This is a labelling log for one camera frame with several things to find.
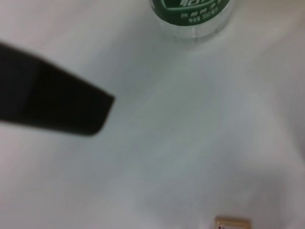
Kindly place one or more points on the beige eraser with label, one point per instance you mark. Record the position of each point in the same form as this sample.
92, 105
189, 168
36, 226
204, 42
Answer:
232, 223

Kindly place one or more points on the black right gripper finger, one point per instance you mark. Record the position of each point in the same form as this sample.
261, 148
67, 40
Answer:
59, 105

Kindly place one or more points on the clear water bottle green label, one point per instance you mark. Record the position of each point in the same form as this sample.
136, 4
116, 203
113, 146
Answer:
190, 12

